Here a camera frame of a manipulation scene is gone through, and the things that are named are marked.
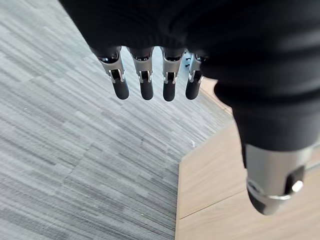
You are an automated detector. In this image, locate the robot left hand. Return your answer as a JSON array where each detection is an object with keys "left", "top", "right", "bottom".
[{"left": 58, "top": 0, "right": 320, "bottom": 216}]

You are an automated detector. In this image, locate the light wooden cabinet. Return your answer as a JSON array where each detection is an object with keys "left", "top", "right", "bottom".
[{"left": 174, "top": 76, "right": 320, "bottom": 240}]

